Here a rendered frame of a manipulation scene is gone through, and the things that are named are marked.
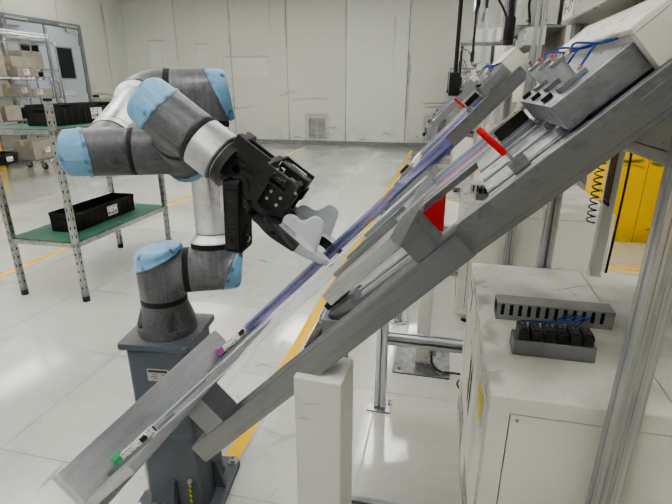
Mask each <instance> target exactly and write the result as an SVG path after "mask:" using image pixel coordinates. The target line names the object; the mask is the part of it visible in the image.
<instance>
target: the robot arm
mask: <svg viewBox="0 0 672 504"><path fill-rule="evenodd" d="M234 119H235V116H234V110H233V105H232V99H231V94H230V89H229V85H228V80H227V76H226V74H225V72H224V71H222V70H221V69H211V68H206V67H203V68H153V69H148V70H145V71H142V72H139V73H137V74H134V75H132V76H130V77H128V78H127V79H125V80H124V81H123V82H121V83H120V84H119V85H118V86H117V87H116V89H115V91H114V93H113V100H112V101H111V102H110V103H109V104H108V106H107V107H106V108H105V109H104V110H103V111H102V112H101V113H100V114H99V115H98V117H97V118H96V119H95V120H94V121H93V122H92V123H91V124H90V125H89V126H88V128H80V127H76V128H73V129H64V130H62V131H61V132H60V133H59V135H58V138H57V154H58V158H59V162H60V164H61V166H62V168H63V170H64V171H65V172H66V173H67V174H69V175H71V176H89V177H91V178H92V177H94V176H121V175H159V174H169V175H170V176H172V177H173V178H174V179H176V180H178V181H181V182H191V187H192V197H193V208H194V218H195V229H196V234H195V236H194V237H193V238H192V239H191V240H190V242H191V247H183V245H182V243H181V242H180V241H178V240H175V241H174V240H165V241H160V242H156V243H152V244H149V245H147V246H145V247H143V248H141V249H139V250H138V251H137V252H136V254H135V256H134V262H135V269H134V271H135V272H136V278H137V284H138V291H139V297H140V303H141V308H140V312H139V317H138V322H137V332H138V336H139V338H141V339H142V340H144V341H147V342H153V343H164V342H171V341H175V340H179V339H182V338H184V337H186V336H188V335H190V334H191V333H193V332H194V331H195V330H196V329H197V327H198V320H197V315H196V313H195V311H194V309H193V307H192V305H191V303H190V301H189V299H188V294H187V292H199V291H213V290H222V291H224V290H226V289H234V288H237V287H239V286H240V284H241V277H242V263H243V252H244V251H245V250H246V249H247V248H248V247H249V246H250V245H251V244H252V220H253V221H254V222H255V223H256V224H258V226H259V227H260V228H261V229H262V230H263V231H264V232H265V233H266V234H267V235H268V236H269V237H271V238H272V239H273V240H275V241H276V242H278V243H279V244H281V245H283V246H284V247H286V248H287V249H289V250H290V251H294V252H295V253H297V254H299V255H300V256H302V257H304V258H306V259H309V260H311V261H313V262H315V263H317V264H321V265H325V266H326V265H327V264H328V263H329V262H330V261H331V260H330V259H329V258H328V257H327V256H326V255H325V254H324V253H322V252H320V251H319V250H317V249H318V246H319V245H320V246H322V247H323V248H324V249H325V250H326V249H327V248H328V247H329V246H330V245H331V244H332V243H333V242H334V241H336V240H335V239H334V238H333V237H332V236H331V234H332V231H333V228H334V226H335V223H336V220H337V217H338V210H337V208H336V207H334V206H332V205H327V206H325V207H323V208H321V209H319V210H314V209H312V208H311V207H309V206H307V205H300V206H298V207H296V204H297V203H298V201H299V200H300V201H301V200H302V199H303V198H304V197H305V195H306V194H307V192H308V191H309V189H310V188H309V185H310V184H311V182H312V181H313V179H314V178H315V176H313V175H312V174H311V173H309V172H308V171H307V170H306V169H304V168H303V167H302V166H300V165H299V164H298V163H296V162H295V161H294V160H293V159H291V158H290V157H289V156H287V155H286V156H281V155H279V156H276V157H275V156H274V155H273V154H271V153H270V152H269V151H268V150H266V149H265V148H264V147H262V146H261V145H260V144H258V143H257V142H256V141H255V140H256V139H257V137H256V136H255V135H254V134H252V133H251V132H247V133H246V134H243V133H242V134H238V135H237V136H236V135H235V134H233V133H232V132H231V131H230V130H228V129H229V120H230V121H232V120H234ZM282 160H283V161H282ZM281 161H282V163H281V164H280V162H281ZM279 164H280V165H279ZM293 164H294V165H295V166H297V167H298V168H299V169H301V170H302V171H303V172H305V173H306V174H307V175H305V174H304V173H303V172H301V171H300V170H299V169H298V168H296V167H295V166H294V165H293Z"/></svg>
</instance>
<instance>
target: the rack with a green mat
mask: <svg viewBox="0 0 672 504"><path fill-rule="evenodd" d="M42 99H43V104H44V109H45V114H46V119H47V124H48V127H46V126H28V124H22V125H11V126H0V135H38V136H50V139H51V144H52V149H53V154H54V159H55V164H56V169H57V174H58V179H59V184H60V189H61V194H62V199H63V204H64V209H65V214H66V220H67V225H68V230H69V232H58V231H53V230H52V226H51V223H50V224H47V225H44V226H41V227H39V228H36V229H33V230H30V231H27V232H24V233H21V234H18V235H15V231H14V227H13V223H12V219H11V215H10V210H9V206H8V202H7V198H6V194H5V190H4V185H3V181H2V177H1V173H0V210H1V214H2V218H3V222H4V226H5V230H6V234H7V238H8V243H9V246H10V250H11V254H12V259H13V263H14V267H15V271H16V275H17V279H18V283H19V287H20V291H21V295H27V294H29V290H28V285H27V281H26V277H25V273H24V269H23V264H22V260H21V256H20V252H19V248H18V244H27V245H39V246H51V247H63V248H72V250H73V255H74V260H75V265H76V270H77V275H78V280H79V285H80V290H81V295H82V299H83V302H89V301H90V300H91V299H90V294H89V289H88V283H87V278H86V273H85V268H84V263H83V258H82V252H81V247H82V246H84V245H86V244H89V243H91V242H93V241H96V240H98V239H100V238H102V237H105V236H107V235H109V234H112V233H114V232H115V234H116V240H117V246H118V248H123V241H122V234H121V229H123V228H125V227H128V226H130V225H132V224H135V223H137V222H139V221H141V220H144V219H146V218H148V217H151V216H153V215H155V214H158V213H160V212H163V220H164V228H165V236H166V240H172V238H171V230H170V222H169V214H168V206H167V198H166V190H165V182H164V174H159V175H158V181H159V189H160V197H161V205H157V204H140V203H134V206H135V210H133V211H130V212H128V213H125V214H123V215H120V216H117V217H115V218H112V219H110V220H107V221H105V222H102V223H100V224H97V225H94V226H92V227H89V228H87V229H84V230H82V231H79V232H77V227H76V221H75V216H74V211H73V206H72V201H71V196H70V190H69V185H68V180H67V175H66V172H65V171H64V170H63V168H62V166H61V164H60V162H59V158H58V154H57V138H58V135H59V133H60V132H61V131H62V130H64V129H73V128H76V127H80V128H88V126H89V125H90V124H91V123H86V124H77V125H67V126H57V123H56V118H55V113H54V108H53V103H52V98H42ZM106 179H107V185H108V191H109V193H115V191H114V185H113V179H112V176H106Z"/></svg>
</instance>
